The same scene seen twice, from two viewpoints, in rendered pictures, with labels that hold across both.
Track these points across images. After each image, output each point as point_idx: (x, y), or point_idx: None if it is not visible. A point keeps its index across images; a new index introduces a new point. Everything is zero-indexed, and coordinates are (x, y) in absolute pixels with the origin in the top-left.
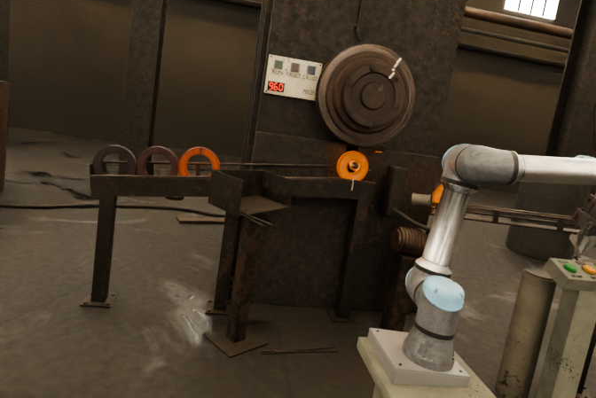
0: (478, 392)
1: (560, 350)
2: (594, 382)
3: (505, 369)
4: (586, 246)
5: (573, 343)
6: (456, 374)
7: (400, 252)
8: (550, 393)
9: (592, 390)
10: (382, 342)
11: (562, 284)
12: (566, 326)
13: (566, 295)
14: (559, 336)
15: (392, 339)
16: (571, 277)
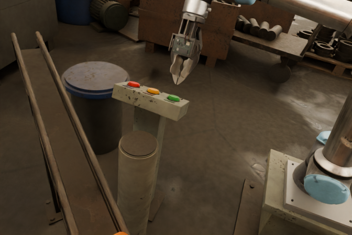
0: (279, 160)
1: (159, 155)
2: (18, 202)
3: (147, 222)
4: (179, 69)
5: None
6: (298, 163)
7: None
8: (155, 180)
9: (42, 199)
10: (350, 205)
11: (186, 110)
12: (162, 138)
13: (161, 123)
14: (158, 150)
15: (337, 206)
16: (185, 100)
